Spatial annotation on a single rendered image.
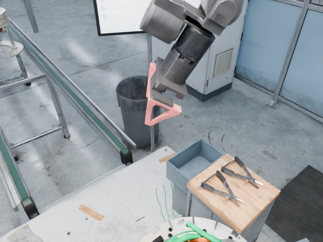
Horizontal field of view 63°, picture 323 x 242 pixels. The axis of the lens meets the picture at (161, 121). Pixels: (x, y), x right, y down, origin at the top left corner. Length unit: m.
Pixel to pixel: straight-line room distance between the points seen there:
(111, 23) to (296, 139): 2.07
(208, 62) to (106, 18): 1.63
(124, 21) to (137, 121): 1.06
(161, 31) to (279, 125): 2.52
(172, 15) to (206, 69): 2.36
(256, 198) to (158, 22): 0.57
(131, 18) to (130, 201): 0.82
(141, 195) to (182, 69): 0.75
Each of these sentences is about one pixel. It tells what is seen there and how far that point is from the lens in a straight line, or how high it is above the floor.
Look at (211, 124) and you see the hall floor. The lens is 2.72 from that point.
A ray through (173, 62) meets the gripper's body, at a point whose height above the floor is 1.49.
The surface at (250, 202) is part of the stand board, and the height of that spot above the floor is 1.07.
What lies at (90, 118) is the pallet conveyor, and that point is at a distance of 1.59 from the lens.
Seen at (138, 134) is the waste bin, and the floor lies 0.19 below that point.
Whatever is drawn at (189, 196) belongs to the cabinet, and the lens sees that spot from 0.87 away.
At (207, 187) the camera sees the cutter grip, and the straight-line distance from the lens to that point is 0.79.
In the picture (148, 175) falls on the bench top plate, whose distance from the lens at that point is 1.20.
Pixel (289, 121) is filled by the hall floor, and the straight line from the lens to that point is 3.00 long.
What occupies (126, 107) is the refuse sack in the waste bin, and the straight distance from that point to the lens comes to 2.11.
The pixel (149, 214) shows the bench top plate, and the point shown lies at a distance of 1.09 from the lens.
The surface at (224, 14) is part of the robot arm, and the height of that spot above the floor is 1.59.
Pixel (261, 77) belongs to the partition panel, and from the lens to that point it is 3.15.
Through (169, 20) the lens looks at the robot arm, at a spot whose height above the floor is 1.57.
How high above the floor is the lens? 1.72
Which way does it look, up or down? 39 degrees down
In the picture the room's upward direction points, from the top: straight up
